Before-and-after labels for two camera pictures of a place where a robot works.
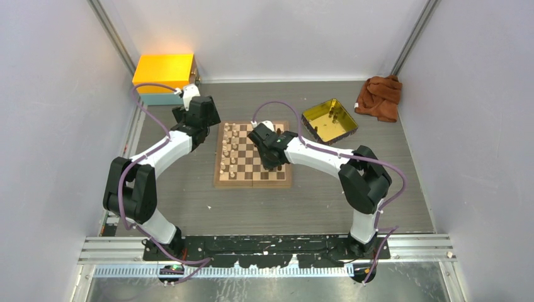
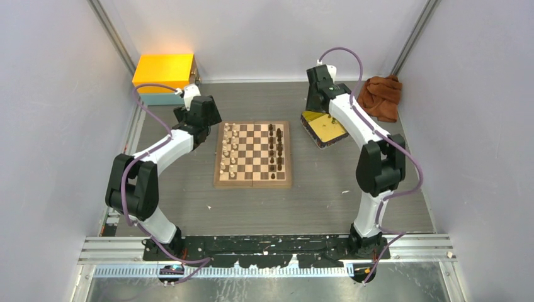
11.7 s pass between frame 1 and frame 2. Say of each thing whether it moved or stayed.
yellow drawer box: stayed
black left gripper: stayed
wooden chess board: stayed
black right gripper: moved
